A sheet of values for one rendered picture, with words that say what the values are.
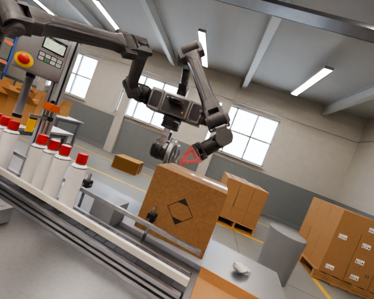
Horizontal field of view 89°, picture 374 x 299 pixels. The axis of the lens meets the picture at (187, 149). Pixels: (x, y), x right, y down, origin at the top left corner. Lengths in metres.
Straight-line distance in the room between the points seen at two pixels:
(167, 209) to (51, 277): 0.39
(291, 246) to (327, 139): 4.63
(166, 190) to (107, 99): 6.67
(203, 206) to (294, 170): 5.92
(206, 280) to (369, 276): 3.74
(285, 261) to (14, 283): 2.67
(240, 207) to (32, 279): 3.70
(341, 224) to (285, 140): 3.27
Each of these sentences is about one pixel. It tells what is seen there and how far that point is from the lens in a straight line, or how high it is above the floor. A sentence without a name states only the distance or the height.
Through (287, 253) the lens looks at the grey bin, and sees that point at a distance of 2.88.
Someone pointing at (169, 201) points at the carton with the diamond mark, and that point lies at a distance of 0.79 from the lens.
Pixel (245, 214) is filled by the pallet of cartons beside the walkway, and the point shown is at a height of 0.34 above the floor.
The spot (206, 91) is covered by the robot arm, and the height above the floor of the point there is 1.46.
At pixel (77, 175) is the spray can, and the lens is 0.74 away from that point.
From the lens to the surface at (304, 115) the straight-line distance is 6.77.
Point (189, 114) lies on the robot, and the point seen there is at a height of 1.43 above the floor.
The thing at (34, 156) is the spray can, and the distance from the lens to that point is 0.87.
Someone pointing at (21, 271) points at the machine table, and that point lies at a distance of 0.65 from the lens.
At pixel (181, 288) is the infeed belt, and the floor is 0.88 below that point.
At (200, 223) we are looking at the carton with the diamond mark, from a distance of 0.79.
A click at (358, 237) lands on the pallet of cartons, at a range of 4.05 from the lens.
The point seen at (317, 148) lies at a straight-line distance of 6.83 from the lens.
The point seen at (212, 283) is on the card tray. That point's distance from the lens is 0.79.
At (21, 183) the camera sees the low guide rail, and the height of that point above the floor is 0.91.
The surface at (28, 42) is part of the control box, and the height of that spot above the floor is 1.39.
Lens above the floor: 1.25
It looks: 2 degrees down
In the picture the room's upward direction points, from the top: 21 degrees clockwise
